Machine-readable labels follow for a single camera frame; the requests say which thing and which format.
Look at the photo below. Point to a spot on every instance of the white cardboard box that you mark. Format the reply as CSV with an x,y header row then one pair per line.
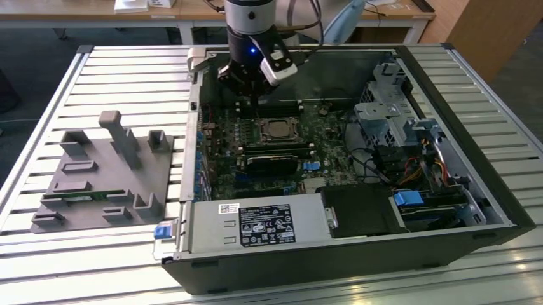
x,y
130,8

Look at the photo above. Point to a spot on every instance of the wooden cabinet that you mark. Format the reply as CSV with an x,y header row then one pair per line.
x,y
487,31

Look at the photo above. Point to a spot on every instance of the grey plastic parts rack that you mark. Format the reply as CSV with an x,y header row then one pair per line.
x,y
110,178

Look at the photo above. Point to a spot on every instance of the green motherboard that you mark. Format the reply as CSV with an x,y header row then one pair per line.
x,y
331,152

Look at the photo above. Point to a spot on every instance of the CPU socket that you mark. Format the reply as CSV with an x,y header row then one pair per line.
x,y
263,139

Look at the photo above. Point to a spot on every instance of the thin metal locking lever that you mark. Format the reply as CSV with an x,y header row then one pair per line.
x,y
256,118
299,128

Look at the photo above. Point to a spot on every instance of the pale blue teach pendant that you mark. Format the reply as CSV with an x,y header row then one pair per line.
x,y
343,23

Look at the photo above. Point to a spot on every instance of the silver power supply unit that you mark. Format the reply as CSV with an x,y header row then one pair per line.
x,y
203,222

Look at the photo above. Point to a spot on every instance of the white box black print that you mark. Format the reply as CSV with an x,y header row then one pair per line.
x,y
162,3

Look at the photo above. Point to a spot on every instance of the green RAM stick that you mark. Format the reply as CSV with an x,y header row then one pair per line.
x,y
99,194

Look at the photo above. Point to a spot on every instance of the blue case latch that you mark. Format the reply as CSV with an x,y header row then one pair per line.
x,y
163,232

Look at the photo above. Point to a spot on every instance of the wooden desk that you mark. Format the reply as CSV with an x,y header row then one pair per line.
x,y
63,14

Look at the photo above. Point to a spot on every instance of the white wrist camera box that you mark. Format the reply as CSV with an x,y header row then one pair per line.
x,y
280,68

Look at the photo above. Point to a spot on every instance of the silver metal drive cage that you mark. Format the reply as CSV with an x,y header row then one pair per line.
x,y
378,120

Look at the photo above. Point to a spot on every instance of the blue board connector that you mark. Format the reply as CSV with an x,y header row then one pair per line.
x,y
311,166

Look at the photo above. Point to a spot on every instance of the black graphics card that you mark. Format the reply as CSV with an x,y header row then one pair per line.
x,y
271,165

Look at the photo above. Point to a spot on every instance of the small silver heat sink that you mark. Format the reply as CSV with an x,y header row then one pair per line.
x,y
316,185

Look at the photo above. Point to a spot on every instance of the black open PC case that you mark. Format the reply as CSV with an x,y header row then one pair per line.
x,y
296,273

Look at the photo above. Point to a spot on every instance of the black RAM slot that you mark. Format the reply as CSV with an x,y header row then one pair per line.
x,y
280,109

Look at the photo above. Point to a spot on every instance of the square silver CPU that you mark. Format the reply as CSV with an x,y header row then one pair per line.
x,y
280,128

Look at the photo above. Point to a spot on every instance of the blue disk carrier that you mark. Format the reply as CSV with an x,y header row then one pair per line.
x,y
407,199

